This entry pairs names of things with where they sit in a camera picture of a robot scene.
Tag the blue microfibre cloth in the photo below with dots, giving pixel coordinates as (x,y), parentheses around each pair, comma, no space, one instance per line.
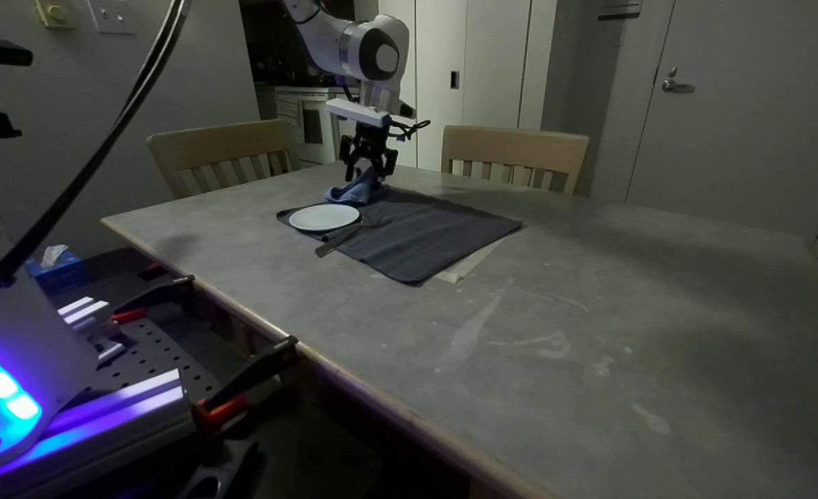
(356,191)

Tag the silver metal fork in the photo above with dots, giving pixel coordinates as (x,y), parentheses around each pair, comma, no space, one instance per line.
(343,243)

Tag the black perforated breadboard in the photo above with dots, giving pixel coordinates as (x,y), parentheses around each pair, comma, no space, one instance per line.
(163,351)

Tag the small wall switch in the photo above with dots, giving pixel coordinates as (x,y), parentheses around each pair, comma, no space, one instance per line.
(453,82)

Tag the white robot base blue lights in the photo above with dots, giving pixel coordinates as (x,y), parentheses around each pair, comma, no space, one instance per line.
(21,351)

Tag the pale beige sheet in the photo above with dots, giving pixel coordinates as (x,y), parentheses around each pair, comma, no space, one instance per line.
(466,266)

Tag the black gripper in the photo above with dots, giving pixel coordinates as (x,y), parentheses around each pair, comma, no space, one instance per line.
(372,140)

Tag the white wall outlet plate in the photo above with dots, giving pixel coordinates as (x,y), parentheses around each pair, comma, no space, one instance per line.
(114,18)

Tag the yellowish wall switch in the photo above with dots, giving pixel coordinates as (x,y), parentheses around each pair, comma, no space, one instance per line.
(55,11)

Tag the aluminium profile rail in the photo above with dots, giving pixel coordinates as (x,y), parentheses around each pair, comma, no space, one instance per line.
(132,412)

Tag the grey wall box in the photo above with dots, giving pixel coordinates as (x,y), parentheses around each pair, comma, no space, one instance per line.
(620,10)

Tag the white round plate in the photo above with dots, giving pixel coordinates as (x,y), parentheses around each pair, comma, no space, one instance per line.
(324,218)

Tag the small silver bracket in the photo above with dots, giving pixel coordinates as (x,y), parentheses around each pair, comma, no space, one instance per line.
(78,308)

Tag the dark grey woven placemat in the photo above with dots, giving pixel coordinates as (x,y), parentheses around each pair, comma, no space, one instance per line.
(426,236)

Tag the white cabinet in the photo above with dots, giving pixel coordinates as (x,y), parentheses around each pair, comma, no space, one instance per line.
(295,121)

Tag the light wooden slat-back chair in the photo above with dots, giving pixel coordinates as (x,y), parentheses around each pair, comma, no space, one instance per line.
(224,143)
(519,148)

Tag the grey room door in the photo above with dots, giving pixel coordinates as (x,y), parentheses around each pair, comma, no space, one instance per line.
(749,121)

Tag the blue tissue box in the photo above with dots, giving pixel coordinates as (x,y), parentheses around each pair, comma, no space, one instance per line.
(50,262)

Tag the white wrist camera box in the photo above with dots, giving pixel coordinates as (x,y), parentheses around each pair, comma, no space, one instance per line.
(356,111)

